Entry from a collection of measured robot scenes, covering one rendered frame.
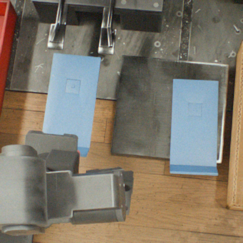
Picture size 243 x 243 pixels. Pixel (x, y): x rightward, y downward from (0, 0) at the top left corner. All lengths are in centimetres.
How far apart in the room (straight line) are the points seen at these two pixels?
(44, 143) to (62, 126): 12
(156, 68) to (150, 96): 5
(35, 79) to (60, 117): 14
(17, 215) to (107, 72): 45
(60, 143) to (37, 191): 16
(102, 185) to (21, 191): 9
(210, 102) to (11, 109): 31
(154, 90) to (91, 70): 12
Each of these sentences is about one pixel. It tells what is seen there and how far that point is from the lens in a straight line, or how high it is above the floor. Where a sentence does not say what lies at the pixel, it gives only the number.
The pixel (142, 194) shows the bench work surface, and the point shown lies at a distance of 97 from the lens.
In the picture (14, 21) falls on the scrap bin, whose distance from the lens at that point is 105.
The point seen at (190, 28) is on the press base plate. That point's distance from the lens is 104.
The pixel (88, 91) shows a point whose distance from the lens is 91.
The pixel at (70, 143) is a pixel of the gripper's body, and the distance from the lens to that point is 77.
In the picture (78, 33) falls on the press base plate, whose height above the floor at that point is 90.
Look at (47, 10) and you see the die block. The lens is 101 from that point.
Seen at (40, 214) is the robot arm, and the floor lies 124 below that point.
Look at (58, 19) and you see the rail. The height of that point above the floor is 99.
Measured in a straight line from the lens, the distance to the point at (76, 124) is 90.
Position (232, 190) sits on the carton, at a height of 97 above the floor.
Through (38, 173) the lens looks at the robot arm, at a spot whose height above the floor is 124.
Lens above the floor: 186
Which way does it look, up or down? 75 degrees down
